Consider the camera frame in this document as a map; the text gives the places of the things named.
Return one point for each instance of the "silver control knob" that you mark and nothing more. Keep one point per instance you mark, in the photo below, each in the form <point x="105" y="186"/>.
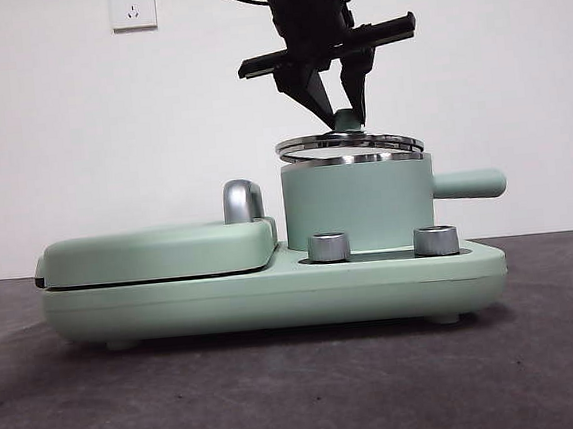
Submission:
<point x="327" y="247"/>
<point x="435" y="240"/>

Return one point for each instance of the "mint green breakfast machine base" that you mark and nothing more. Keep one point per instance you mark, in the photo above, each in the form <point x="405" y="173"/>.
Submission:
<point x="274" y="301"/>

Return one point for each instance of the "glass pot lid green knob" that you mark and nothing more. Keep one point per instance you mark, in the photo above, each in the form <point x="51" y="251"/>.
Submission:
<point x="346" y="120"/>

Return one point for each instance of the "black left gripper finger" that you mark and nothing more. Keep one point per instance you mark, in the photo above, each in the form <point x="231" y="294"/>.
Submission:
<point x="311" y="92"/>
<point x="355" y="78"/>

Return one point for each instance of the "mint green hinged griddle lid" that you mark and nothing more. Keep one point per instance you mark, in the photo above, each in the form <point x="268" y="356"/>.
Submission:
<point x="154" y="253"/>

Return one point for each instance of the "white wall socket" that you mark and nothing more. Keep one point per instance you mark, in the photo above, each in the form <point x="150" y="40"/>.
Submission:
<point x="132" y="9"/>

